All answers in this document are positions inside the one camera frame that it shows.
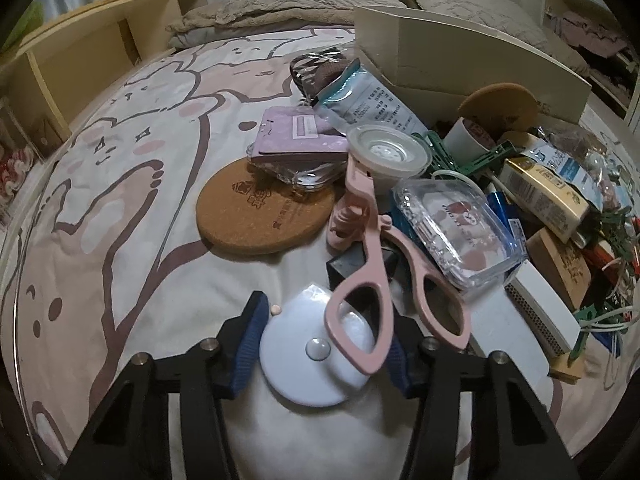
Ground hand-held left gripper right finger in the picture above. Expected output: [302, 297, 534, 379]
[387, 310, 581, 480]

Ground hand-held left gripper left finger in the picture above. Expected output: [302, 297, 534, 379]
[57, 290, 271, 480]

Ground white round tape measure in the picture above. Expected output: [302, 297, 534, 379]
[259, 284, 381, 407]

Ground white shoe box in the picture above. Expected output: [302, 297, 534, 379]
[352, 4, 593, 126]

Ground clear round lidded container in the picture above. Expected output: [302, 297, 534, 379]
[346, 125, 432, 193]

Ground white flat device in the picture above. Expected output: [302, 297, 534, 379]
[467, 285, 551, 378]

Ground small black box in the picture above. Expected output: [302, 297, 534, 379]
[326, 245, 401, 311]

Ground pink scissors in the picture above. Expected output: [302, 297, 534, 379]
[324, 157, 472, 376]

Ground clear nail tip case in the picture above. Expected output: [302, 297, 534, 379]
[391, 177, 528, 291]

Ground round cork coaster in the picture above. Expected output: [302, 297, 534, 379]
[196, 156, 335, 256]

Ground white rectangular box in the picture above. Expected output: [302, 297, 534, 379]
[504, 259, 583, 358]

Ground engraved wooden board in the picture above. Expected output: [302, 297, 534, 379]
[525, 227, 608, 385]

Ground blue tube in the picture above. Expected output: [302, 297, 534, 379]
[487, 185, 526, 241]

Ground green plastic clip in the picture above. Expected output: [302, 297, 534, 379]
[412, 130, 516, 181]

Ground yellow white carton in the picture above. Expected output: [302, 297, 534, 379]
[497, 156, 591, 243]

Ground purple packet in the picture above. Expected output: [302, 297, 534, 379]
[246, 106, 351, 193]

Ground tangle of green clips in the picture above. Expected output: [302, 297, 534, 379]
[572, 210, 640, 361]

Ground blue white sachet packet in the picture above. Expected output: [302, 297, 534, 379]
[314, 57, 423, 136]
[520, 137, 606, 206]

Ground clear bag with brown item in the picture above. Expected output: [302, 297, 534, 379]
[550, 125, 613, 181]

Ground red doll display case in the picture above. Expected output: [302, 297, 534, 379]
[0, 100, 48, 226]

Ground grey folded sheet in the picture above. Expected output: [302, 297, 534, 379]
[167, 30, 231, 51]

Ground wooden bedside shelf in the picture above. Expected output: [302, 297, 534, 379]
[0, 0, 208, 161]

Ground beige knitted pillow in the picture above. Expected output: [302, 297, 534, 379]
[215, 0, 416, 26]
[410, 0, 551, 48]

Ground pile of clothes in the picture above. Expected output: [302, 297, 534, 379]
[547, 7, 636, 106]

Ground green plush toy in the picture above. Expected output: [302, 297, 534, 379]
[0, 2, 46, 53]

